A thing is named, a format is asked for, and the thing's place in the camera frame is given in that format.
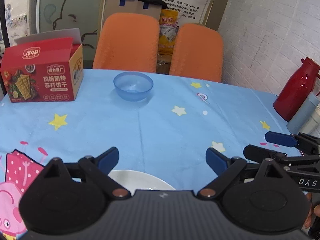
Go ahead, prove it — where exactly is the white plate floral pattern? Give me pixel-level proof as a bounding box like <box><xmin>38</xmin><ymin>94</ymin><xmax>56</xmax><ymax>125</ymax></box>
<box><xmin>108</xmin><ymin>170</ymin><xmax>175</xmax><ymax>194</ymax></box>

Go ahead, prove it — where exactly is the blue plastic bowl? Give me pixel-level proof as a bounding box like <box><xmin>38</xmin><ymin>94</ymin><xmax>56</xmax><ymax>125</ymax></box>
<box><xmin>113</xmin><ymin>72</ymin><xmax>154</xmax><ymax>102</ymax></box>

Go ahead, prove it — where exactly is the person's hand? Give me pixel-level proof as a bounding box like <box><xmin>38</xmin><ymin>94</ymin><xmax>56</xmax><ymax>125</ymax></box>
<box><xmin>304</xmin><ymin>192</ymin><xmax>319</xmax><ymax>229</ymax></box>

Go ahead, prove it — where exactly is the grey-blue tumbler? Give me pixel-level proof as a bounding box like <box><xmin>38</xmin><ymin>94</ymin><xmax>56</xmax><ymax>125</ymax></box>
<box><xmin>287</xmin><ymin>92</ymin><xmax>319</xmax><ymax>134</ymax></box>

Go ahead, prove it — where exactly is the cream cup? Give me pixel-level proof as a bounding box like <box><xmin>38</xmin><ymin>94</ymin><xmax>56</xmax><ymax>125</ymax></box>
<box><xmin>299</xmin><ymin>107</ymin><xmax>320</xmax><ymax>134</ymax></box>

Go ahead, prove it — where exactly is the red thermos jug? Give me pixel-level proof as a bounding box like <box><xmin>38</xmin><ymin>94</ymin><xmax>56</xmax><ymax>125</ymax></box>
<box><xmin>273</xmin><ymin>57</ymin><xmax>319</xmax><ymax>122</ymax></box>

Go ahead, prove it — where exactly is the blue cartoon tablecloth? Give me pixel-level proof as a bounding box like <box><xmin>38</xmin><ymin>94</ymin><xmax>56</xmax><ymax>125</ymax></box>
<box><xmin>1</xmin><ymin>69</ymin><xmax>287</xmax><ymax>239</ymax></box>

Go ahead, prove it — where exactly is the right orange chair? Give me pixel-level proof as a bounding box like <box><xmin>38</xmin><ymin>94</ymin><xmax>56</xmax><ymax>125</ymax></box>
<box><xmin>169</xmin><ymin>23</ymin><xmax>223</xmax><ymax>82</ymax></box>

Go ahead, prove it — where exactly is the orange chair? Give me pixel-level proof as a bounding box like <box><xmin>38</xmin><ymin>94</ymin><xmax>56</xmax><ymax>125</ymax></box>
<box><xmin>169</xmin><ymin>23</ymin><xmax>223</xmax><ymax>82</ymax></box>
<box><xmin>93</xmin><ymin>12</ymin><xmax>159</xmax><ymax>73</ymax></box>

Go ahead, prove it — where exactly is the red cracker box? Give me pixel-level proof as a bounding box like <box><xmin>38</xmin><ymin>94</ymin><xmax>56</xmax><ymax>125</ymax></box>
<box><xmin>1</xmin><ymin>28</ymin><xmax>84</xmax><ymax>103</ymax></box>

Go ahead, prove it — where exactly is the yellow snack bag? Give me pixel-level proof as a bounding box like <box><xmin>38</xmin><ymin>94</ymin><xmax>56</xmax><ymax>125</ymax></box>
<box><xmin>158</xmin><ymin>9</ymin><xmax>180</xmax><ymax>55</ymax></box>

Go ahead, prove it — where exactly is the left orange chair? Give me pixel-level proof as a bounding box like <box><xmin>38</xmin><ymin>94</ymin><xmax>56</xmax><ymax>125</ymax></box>
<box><xmin>93</xmin><ymin>12</ymin><xmax>159</xmax><ymax>73</ymax></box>

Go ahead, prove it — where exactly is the brown paper bag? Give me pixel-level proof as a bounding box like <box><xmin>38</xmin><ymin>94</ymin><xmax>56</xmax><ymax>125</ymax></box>
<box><xmin>100</xmin><ymin>0</ymin><xmax>162</xmax><ymax>29</ymax></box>

